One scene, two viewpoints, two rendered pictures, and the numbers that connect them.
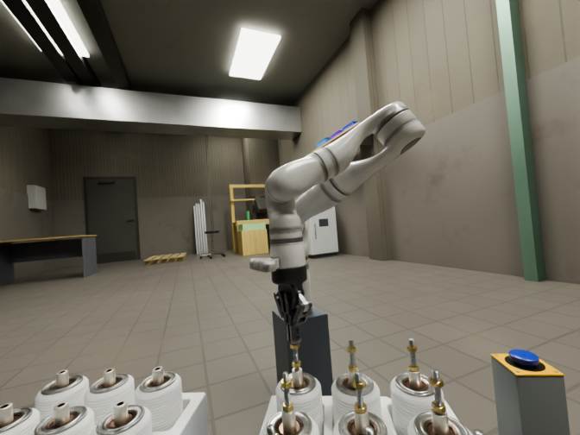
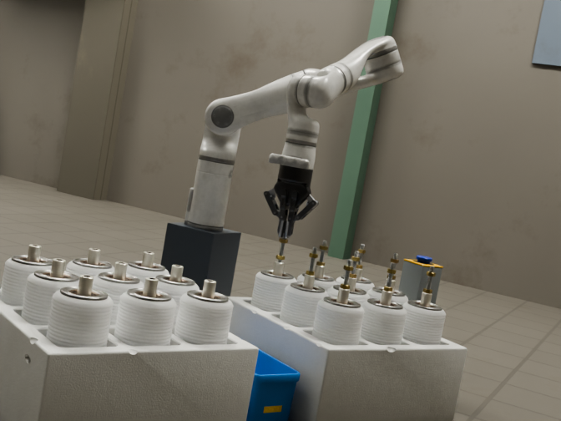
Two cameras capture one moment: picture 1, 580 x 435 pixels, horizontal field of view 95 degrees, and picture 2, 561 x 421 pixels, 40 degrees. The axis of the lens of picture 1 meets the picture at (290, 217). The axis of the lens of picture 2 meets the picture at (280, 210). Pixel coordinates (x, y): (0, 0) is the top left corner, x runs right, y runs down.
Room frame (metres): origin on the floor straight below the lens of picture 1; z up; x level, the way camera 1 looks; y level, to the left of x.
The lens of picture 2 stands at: (-0.69, 1.21, 0.54)
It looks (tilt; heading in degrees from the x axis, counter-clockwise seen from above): 5 degrees down; 317
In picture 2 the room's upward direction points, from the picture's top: 10 degrees clockwise
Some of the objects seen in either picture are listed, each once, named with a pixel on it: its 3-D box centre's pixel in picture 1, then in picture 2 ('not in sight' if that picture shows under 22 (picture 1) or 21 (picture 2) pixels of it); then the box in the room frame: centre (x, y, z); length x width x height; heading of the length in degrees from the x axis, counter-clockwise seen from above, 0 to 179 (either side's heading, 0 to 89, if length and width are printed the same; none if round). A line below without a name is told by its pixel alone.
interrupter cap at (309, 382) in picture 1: (298, 383); (277, 275); (0.57, 0.01, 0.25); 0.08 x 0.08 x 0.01
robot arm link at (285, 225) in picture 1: (282, 205); (303, 109); (0.58, 0.01, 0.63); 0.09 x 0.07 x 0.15; 13
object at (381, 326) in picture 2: not in sight; (376, 346); (0.32, -0.07, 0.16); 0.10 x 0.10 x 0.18
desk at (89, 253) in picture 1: (47, 258); not in sight; (4.39, 4.04, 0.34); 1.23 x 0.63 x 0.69; 111
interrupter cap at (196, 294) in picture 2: not in sight; (207, 296); (0.38, 0.35, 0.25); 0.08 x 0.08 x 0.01
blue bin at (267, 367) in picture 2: not in sight; (233, 378); (0.46, 0.18, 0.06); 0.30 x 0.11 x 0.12; 174
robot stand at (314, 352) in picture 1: (302, 358); (194, 284); (0.88, 0.00, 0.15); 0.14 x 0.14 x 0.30; 21
